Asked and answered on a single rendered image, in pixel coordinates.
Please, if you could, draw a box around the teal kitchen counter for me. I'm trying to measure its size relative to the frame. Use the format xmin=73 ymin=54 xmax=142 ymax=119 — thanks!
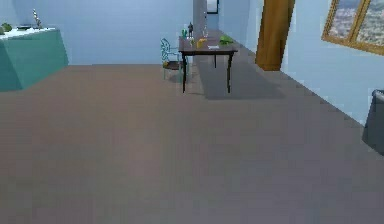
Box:
xmin=0 ymin=27 xmax=70 ymax=93

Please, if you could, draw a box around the brown wooden door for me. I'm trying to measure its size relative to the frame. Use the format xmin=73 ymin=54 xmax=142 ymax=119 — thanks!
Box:
xmin=255 ymin=0 xmax=296 ymax=72

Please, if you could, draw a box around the dark grey armchair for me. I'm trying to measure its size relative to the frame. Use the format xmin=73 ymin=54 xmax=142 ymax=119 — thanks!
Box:
xmin=361 ymin=88 xmax=384 ymax=156

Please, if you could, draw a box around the dark framed window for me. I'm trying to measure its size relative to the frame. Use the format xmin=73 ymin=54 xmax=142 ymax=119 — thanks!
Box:
xmin=206 ymin=0 xmax=220 ymax=15

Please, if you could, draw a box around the dark wooden dining table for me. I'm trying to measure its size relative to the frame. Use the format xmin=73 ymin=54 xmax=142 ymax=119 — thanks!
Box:
xmin=178 ymin=31 xmax=239 ymax=94

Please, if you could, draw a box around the gold framed landscape picture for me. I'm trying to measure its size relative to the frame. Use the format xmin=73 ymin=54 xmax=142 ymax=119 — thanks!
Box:
xmin=321 ymin=0 xmax=384 ymax=56

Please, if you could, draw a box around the teal metal chair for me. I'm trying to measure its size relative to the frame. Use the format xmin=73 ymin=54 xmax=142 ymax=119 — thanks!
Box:
xmin=160 ymin=37 xmax=190 ymax=84

